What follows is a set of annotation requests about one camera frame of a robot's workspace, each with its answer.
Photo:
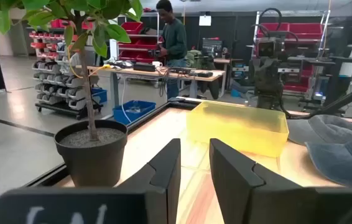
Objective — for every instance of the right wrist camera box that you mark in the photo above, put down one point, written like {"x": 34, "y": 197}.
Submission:
{"x": 270, "y": 48}

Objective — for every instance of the blue storage bins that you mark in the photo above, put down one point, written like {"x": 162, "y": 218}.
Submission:
{"x": 151, "y": 74}

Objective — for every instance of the yellow translucent plastic bin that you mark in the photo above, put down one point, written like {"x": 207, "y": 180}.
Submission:
{"x": 238, "y": 130}

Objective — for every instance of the shelf with large red bins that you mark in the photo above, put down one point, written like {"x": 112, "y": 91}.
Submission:
{"x": 138, "y": 43}

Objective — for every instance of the black aluminium table frame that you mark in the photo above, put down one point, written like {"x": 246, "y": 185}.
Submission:
{"x": 151, "y": 116}

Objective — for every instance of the grey fabric hat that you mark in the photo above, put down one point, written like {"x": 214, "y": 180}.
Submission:
{"x": 319, "y": 130}

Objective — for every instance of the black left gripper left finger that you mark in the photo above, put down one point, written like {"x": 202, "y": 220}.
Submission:
{"x": 163, "y": 186}

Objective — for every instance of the blue plastic bin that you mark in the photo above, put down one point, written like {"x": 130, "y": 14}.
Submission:
{"x": 99, "y": 95}

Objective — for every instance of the white mug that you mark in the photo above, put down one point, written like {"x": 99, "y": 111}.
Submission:
{"x": 156, "y": 64}

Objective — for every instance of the blue denim hat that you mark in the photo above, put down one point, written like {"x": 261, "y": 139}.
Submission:
{"x": 344, "y": 161}

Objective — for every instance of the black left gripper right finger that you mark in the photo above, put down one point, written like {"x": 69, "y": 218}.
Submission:
{"x": 232, "y": 186}

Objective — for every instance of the white paper sign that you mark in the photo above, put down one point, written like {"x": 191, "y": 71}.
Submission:
{"x": 205, "y": 20}

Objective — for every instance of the metal shelf with red bins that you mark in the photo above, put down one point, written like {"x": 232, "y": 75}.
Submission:
{"x": 303, "y": 31}

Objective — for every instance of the black monitor stand desk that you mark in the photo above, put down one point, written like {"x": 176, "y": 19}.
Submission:
{"x": 334, "y": 74}

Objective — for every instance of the potted green plant black pot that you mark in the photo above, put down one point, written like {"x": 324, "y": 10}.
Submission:
{"x": 92, "y": 161}

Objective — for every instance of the rack of grey red bins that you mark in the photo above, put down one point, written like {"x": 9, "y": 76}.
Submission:
{"x": 54, "y": 93}

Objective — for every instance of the person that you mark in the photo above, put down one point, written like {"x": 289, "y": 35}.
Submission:
{"x": 174, "y": 40}

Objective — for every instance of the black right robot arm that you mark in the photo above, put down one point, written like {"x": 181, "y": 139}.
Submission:
{"x": 269, "y": 102}

